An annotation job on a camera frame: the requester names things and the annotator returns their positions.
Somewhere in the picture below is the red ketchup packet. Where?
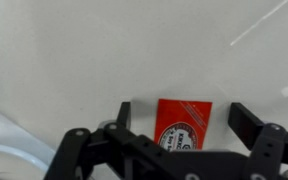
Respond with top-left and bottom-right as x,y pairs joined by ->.
153,98 -> 214,152

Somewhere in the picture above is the white small bowl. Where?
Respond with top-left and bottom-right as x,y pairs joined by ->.
0,143 -> 49,180

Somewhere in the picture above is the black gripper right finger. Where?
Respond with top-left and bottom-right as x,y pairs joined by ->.
227,102 -> 288,180

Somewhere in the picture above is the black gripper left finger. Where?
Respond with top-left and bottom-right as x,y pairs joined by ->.
43,101 -> 142,180

